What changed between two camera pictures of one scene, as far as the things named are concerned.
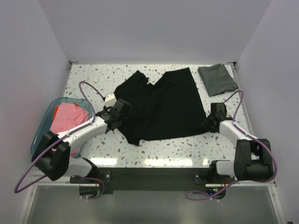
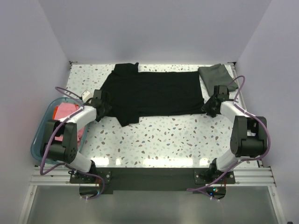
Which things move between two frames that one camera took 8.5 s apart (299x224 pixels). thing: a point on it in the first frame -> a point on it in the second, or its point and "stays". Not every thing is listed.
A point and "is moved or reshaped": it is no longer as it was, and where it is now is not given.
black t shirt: (171, 108) is moved or reshaped
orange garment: (55, 112) stays
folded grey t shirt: (217, 80) stays
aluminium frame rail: (39, 179) stays
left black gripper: (108, 109) -> (107, 108)
